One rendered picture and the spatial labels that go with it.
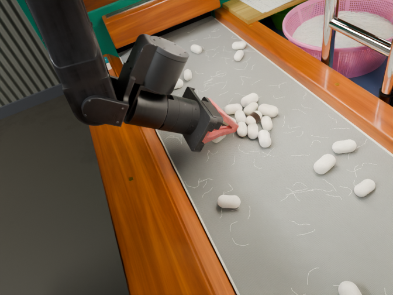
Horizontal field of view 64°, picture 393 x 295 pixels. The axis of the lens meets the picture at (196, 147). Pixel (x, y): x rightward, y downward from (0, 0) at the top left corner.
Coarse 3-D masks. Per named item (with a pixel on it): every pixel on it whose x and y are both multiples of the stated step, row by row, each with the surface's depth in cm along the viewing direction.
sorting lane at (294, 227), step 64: (192, 64) 77; (256, 64) 71; (320, 128) 54; (192, 192) 50; (256, 192) 48; (320, 192) 45; (384, 192) 43; (256, 256) 41; (320, 256) 39; (384, 256) 38
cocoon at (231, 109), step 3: (228, 105) 60; (231, 105) 60; (234, 105) 60; (237, 105) 60; (240, 105) 60; (225, 108) 60; (228, 108) 60; (231, 108) 60; (234, 108) 60; (237, 108) 60; (240, 108) 60; (225, 111) 61; (228, 111) 60; (231, 111) 60; (234, 111) 60
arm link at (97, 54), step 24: (48, 0) 32; (72, 0) 33; (48, 24) 34; (72, 24) 34; (48, 48) 35; (72, 48) 35; (96, 48) 37; (72, 72) 37; (96, 72) 38; (72, 96) 38
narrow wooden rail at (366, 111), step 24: (240, 24) 81; (264, 48) 71; (288, 48) 68; (288, 72) 65; (312, 72) 61; (336, 72) 59; (336, 96) 55; (360, 96) 53; (360, 120) 51; (384, 120) 49; (384, 144) 48
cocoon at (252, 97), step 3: (252, 93) 61; (246, 96) 61; (249, 96) 61; (252, 96) 60; (255, 96) 61; (243, 99) 60; (246, 99) 60; (249, 99) 60; (252, 99) 60; (255, 99) 61; (243, 102) 60; (246, 102) 60; (249, 102) 60; (243, 105) 61; (246, 105) 61
